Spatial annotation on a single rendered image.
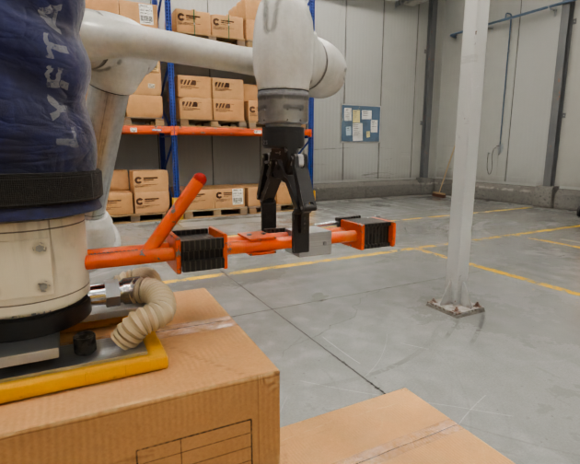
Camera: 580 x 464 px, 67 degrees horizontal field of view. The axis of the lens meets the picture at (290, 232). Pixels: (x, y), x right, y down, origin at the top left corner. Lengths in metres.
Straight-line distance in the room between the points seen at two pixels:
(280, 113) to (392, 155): 11.19
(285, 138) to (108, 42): 0.44
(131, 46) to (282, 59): 0.35
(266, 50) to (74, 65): 0.29
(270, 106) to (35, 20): 0.35
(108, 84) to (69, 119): 0.60
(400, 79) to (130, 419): 11.79
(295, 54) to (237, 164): 8.97
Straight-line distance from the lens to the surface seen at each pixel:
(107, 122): 1.28
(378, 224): 0.88
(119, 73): 1.22
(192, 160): 9.39
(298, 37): 0.77
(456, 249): 3.59
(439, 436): 1.24
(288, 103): 0.76
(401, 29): 12.35
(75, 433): 0.60
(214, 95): 8.25
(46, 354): 0.64
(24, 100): 0.62
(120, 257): 0.70
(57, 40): 0.65
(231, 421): 0.63
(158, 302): 0.66
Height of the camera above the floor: 1.24
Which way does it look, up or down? 11 degrees down
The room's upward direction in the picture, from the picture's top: straight up
